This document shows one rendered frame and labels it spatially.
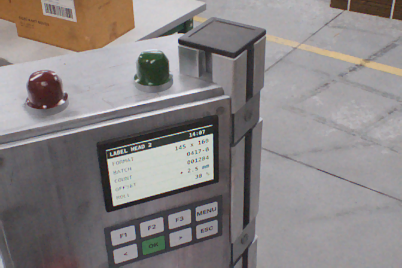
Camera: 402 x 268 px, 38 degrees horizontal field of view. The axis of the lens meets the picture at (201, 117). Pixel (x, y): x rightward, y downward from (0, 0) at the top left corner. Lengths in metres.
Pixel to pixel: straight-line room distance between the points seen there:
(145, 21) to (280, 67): 1.50
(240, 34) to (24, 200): 0.18
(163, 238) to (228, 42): 0.15
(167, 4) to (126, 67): 2.02
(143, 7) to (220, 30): 2.01
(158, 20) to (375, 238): 1.22
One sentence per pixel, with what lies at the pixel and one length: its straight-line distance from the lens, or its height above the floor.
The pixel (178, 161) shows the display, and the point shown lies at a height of 1.43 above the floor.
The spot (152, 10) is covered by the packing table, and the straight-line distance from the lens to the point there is 2.37.
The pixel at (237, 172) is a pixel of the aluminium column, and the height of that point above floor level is 1.40.
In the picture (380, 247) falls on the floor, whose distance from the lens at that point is 2.43.
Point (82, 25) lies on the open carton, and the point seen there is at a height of 0.89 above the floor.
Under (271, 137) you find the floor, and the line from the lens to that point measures 2.95.
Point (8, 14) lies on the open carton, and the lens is 2.40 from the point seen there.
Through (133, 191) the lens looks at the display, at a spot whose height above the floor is 1.42.
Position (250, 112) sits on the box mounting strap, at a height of 1.44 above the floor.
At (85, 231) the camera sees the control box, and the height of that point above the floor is 1.39.
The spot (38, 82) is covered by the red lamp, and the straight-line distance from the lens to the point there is 0.36.
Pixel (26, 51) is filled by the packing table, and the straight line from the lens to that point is 2.14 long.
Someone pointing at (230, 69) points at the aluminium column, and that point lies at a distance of 0.38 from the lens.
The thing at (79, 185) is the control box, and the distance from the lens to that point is 0.38.
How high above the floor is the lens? 1.66
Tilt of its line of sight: 32 degrees down
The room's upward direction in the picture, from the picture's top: 1 degrees counter-clockwise
